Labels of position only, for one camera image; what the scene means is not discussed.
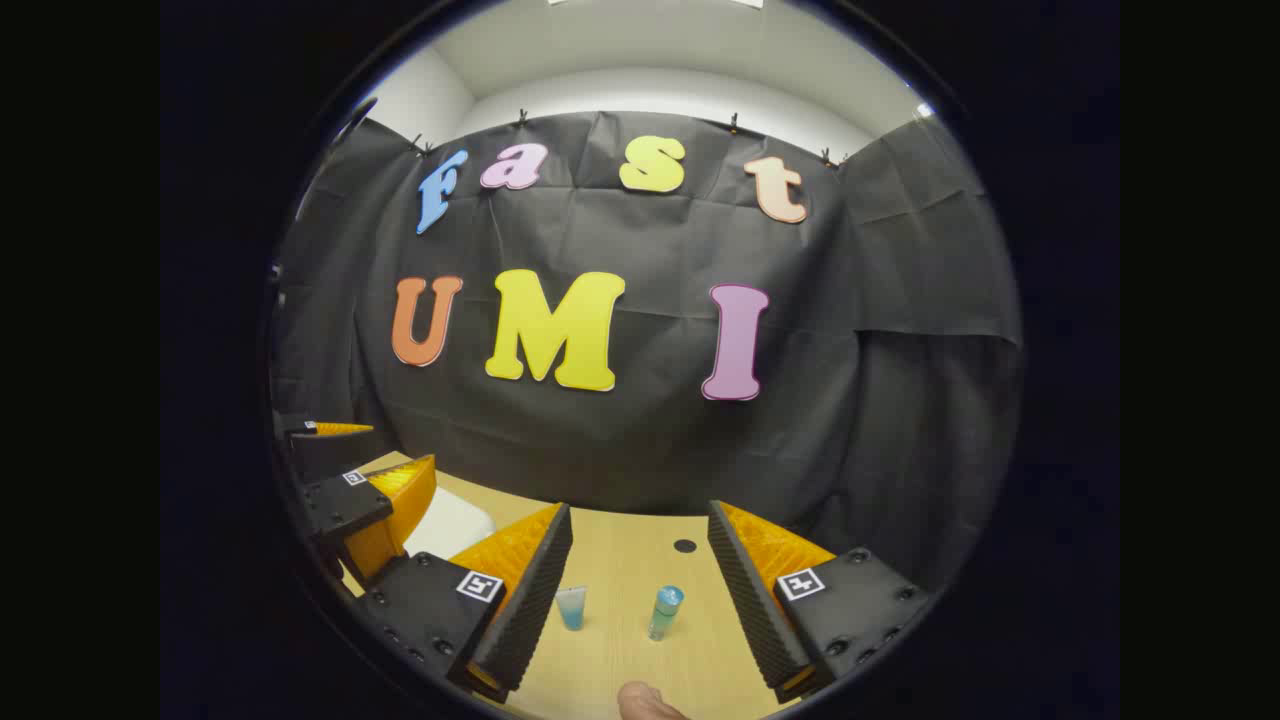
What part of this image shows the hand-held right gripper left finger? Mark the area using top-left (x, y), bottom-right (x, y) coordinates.
top-left (358, 502), bottom-right (574, 704)

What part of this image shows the blue skin care bottle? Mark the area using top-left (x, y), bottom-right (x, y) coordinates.
top-left (647, 584), bottom-right (686, 642)

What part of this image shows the white suitcase with grey lining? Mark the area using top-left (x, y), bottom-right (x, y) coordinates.
top-left (403, 486), bottom-right (497, 563)

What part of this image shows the black backdrop cloth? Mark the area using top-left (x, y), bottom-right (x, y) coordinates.
top-left (270, 108), bottom-right (1023, 591)

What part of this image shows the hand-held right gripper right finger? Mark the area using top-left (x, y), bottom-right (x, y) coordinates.
top-left (707, 499), bottom-right (934, 705)

